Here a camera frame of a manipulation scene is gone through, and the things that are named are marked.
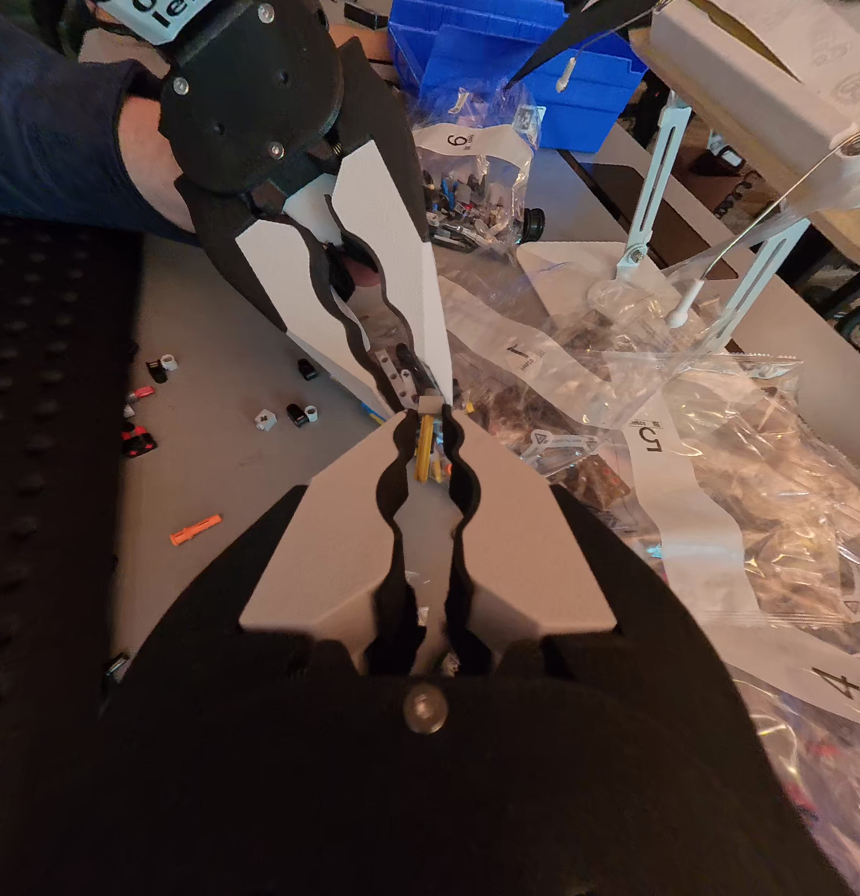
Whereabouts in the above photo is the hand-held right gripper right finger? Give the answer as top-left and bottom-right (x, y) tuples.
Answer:
(440, 405), (618, 673)

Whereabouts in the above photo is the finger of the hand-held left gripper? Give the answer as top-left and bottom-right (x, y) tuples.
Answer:
(323, 140), (455, 407)
(234, 213), (411, 422)

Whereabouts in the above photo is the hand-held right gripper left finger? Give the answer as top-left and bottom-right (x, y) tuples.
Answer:
(239, 408), (411, 673)

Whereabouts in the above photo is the small grey lego assembly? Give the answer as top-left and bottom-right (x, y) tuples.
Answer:
(412, 395), (450, 484)

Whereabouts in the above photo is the orange lego pin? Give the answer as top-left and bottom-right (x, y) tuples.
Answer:
(169, 514), (223, 547)

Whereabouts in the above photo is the pile of clear lego bags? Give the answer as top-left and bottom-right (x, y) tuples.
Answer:
(430, 238), (860, 896)

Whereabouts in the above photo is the person's left hand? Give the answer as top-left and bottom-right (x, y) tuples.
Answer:
(117, 90), (197, 233)

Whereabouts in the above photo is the clear bag of mixed parts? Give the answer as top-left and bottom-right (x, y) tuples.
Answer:
(412, 87), (546, 256)

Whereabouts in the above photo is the blue plastic bin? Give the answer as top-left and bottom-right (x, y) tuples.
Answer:
(388, 0), (648, 151)

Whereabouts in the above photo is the metal rod with white tip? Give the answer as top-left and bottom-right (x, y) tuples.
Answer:
(554, 28), (627, 95)
(666, 129), (860, 329)

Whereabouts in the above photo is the black pointed flap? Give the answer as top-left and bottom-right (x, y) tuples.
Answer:
(503, 0), (658, 91)

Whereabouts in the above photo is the black perforated pad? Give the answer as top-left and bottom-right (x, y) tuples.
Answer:
(0, 213), (147, 806)

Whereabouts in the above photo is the white car print box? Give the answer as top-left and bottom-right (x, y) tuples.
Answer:
(629, 0), (860, 211)

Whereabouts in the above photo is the round table with wooden edge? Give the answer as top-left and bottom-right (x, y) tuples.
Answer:
(675, 91), (860, 274)

